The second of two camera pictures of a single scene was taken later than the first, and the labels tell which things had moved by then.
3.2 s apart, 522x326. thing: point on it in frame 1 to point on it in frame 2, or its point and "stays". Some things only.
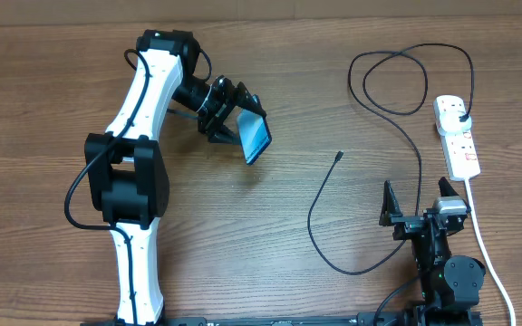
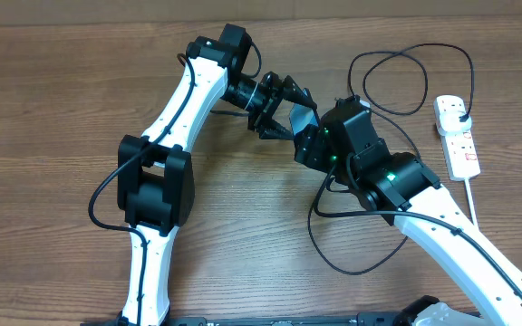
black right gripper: [404, 225] to [310, 148]
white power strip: [460, 158] stays
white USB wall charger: [449, 123] stays
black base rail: [364, 320] stays
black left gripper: [224, 108] to [259, 121]
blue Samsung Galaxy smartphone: [254, 131] to [302, 117]
